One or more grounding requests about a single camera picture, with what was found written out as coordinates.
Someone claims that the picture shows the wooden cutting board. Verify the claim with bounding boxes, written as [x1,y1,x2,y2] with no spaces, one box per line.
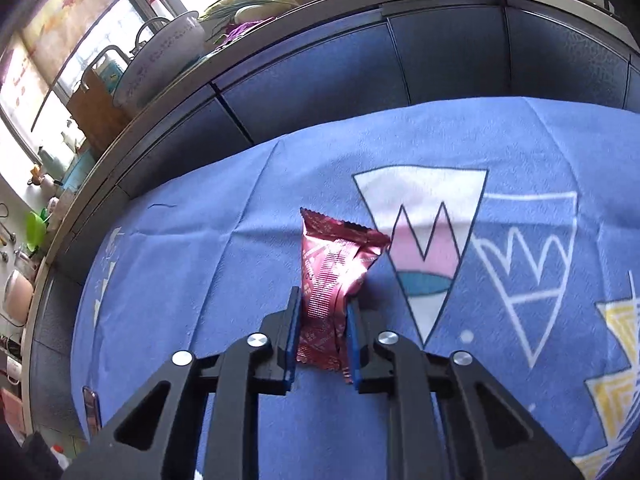
[66,68,131,156]

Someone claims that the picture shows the green plastic cup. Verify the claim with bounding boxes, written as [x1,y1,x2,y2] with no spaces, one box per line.
[25,211,47,252]

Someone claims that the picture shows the green onions and vegetables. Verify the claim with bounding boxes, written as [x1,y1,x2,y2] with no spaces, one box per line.
[198,0,299,46]

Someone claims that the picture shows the maroon foil snack wrapper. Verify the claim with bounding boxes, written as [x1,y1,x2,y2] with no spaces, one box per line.
[297,208,390,382]

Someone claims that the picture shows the pink rice cooker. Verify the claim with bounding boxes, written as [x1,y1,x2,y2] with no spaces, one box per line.
[2,270,34,327]

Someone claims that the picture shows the blue patterned tablecloth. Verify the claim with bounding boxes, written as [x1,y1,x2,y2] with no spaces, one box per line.
[70,98,639,479]

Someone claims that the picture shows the dark blue kitchen cabinets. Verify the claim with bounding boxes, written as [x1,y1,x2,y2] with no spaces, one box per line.
[22,0,639,437]

